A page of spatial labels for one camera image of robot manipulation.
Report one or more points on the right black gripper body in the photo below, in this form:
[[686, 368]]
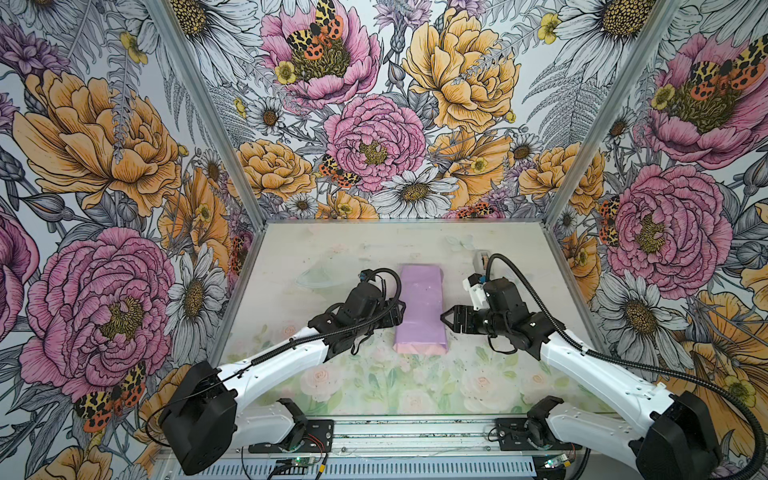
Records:
[[483, 322]]

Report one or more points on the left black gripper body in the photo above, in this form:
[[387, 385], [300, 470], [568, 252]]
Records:
[[386, 321]]

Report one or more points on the pink wrapping paper sheet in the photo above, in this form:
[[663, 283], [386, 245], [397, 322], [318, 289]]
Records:
[[421, 331]]

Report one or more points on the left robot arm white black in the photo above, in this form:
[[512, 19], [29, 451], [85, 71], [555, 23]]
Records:
[[206, 415]]

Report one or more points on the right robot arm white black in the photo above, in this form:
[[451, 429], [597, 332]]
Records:
[[659, 434]]

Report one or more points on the white tape dispenser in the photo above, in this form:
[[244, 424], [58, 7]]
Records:
[[480, 260]]

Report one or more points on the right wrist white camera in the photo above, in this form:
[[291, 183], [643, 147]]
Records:
[[474, 286]]

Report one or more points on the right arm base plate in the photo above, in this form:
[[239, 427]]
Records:
[[526, 434]]

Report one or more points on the right aluminium corner post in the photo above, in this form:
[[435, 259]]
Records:
[[650, 37]]

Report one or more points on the aluminium corner post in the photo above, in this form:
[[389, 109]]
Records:
[[650, 37], [185, 65]]

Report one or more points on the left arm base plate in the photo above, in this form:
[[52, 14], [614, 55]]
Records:
[[313, 436]]

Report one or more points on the white vented cable duct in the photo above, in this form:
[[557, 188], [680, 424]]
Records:
[[514, 467]]

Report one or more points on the aluminium front rail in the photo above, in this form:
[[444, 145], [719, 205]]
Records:
[[440, 435]]

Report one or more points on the left aluminium corner post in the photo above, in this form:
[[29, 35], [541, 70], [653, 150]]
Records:
[[185, 65]]

